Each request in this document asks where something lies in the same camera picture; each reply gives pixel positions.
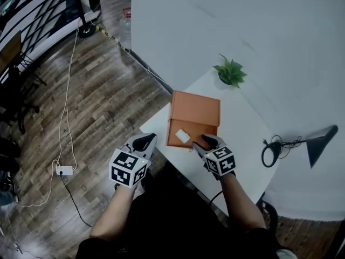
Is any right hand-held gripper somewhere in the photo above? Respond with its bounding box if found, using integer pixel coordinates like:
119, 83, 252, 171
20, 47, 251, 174
192, 133, 237, 182

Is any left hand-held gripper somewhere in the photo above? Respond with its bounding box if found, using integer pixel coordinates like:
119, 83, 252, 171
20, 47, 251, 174
108, 133, 158, 193

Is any orange drawer box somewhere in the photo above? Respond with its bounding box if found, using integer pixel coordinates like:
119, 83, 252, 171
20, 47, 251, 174
166, 90, 222, 148

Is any person's left forearm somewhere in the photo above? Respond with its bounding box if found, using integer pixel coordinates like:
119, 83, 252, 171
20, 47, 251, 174
89, 185, 136, 240

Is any person's right forearm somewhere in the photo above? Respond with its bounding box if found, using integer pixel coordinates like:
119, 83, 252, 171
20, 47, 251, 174
219, 171, 268, 230

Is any small green potted plant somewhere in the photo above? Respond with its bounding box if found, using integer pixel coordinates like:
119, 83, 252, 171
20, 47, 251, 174
212, 53, 248, 89

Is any white power strip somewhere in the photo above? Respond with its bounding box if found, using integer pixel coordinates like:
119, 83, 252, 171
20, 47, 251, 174
56, 166, 74, 176

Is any person's black clothing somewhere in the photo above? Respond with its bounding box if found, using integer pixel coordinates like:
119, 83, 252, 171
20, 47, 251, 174
76, 160, 281, 259

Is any black chair under table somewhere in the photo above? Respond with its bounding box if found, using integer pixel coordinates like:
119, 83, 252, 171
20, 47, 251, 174
256, 195, 279, 236

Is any black desk lamp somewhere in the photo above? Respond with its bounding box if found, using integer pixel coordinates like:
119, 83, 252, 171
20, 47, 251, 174
261, 125, 339, 169

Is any clear water bottle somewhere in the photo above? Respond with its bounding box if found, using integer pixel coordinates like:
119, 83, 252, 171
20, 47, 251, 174
118, 7, 133, 50

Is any black coat stand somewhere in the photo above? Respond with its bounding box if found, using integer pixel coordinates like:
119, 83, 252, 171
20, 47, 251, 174
70, 0, 96, 39

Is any black office chair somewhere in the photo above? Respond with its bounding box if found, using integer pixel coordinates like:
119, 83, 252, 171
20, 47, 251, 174
0, 63, 42, 135

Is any brown wooden table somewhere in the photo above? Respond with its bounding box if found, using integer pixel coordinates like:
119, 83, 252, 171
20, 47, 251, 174
0, 30, 23, 74

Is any black metal railing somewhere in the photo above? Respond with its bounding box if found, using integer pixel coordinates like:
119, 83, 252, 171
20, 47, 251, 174
0, 0, 81, 72

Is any black power cable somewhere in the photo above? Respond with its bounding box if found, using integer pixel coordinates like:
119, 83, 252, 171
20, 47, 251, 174
60, 174, 93, 228

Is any white power cable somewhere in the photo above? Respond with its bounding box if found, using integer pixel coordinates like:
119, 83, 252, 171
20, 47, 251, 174
10, 20, 81, 208

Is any yellow black cable cover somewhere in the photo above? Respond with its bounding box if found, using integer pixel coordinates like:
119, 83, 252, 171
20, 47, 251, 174
95, 25, 132, 53

